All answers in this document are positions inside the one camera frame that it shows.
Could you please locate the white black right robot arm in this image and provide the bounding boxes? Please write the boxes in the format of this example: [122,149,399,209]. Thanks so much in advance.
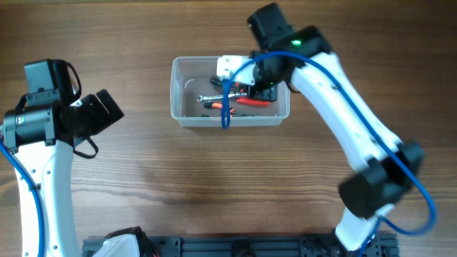
[247,3,423,255]

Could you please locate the orange black long-nose pliers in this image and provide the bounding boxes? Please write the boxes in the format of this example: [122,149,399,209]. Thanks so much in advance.
[203,102,236,117]

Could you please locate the clear plastic storage container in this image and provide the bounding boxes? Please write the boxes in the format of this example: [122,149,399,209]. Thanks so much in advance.
[170,56,291,127]

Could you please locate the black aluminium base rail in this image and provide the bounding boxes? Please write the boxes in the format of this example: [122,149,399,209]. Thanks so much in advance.
[82,233,400,257]

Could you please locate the red handled cutting pliers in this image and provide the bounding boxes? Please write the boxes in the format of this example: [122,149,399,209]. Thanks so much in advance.
[235,83,270,107]

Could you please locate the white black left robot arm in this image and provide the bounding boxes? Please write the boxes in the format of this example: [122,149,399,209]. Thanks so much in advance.
[1,59,124,256]

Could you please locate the black red handled screwdriver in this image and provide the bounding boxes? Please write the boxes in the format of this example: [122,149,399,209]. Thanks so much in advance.
[209,77,241,89]

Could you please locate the silver steel wrench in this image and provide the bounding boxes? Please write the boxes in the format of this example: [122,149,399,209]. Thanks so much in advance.
[197,93,247,103]

